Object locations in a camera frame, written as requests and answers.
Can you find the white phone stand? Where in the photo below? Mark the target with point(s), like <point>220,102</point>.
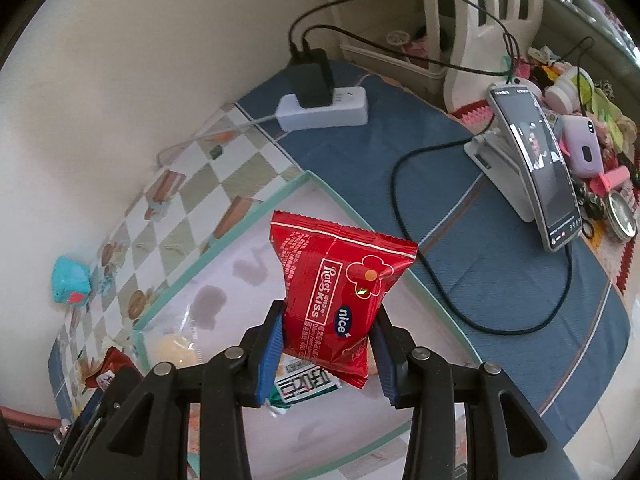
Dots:
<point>500,160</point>

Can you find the pale yellow bun packet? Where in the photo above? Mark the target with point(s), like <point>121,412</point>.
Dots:
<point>172,347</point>

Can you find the smartphone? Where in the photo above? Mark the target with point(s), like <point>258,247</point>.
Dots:
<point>540,170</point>

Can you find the white power strip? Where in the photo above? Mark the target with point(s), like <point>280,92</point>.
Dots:
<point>340,110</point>

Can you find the white round case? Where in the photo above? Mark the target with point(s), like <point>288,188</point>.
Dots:
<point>562,91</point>

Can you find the white green corn snack packet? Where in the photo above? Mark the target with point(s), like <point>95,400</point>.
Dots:
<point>305,384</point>

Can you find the round metal lid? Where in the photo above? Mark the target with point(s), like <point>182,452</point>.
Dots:
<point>622,215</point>

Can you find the teal plastic toy box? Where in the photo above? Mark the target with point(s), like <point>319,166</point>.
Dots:
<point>70,277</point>

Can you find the pink toothed plastic piece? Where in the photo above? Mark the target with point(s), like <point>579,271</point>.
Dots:
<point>477,115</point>

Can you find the reddish brown furniture edge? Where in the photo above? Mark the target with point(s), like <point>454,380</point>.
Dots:
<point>25,419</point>

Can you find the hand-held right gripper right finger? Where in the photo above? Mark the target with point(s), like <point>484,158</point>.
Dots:
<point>384,372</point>

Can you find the black charger plug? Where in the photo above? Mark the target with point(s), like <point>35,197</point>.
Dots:
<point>310,82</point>

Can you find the round white patterned lid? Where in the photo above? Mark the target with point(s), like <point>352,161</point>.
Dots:
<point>398,37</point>

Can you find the white cutout plastic shelf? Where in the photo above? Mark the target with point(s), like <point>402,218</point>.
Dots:
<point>465,20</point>

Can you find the small red white-label packet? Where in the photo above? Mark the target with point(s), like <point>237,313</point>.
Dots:
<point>111,367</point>

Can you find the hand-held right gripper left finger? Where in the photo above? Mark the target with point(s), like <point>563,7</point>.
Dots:
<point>265,362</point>

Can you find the pile of small trinkets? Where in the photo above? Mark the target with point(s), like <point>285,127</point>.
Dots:
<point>610,110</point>

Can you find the large red snack packet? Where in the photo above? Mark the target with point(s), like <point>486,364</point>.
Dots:
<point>330,285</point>

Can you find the shallow teal-rimmed cardboard box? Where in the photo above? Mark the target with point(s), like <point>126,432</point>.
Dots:
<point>240,280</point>

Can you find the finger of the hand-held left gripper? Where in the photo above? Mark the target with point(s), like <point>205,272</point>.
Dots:
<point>95,415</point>

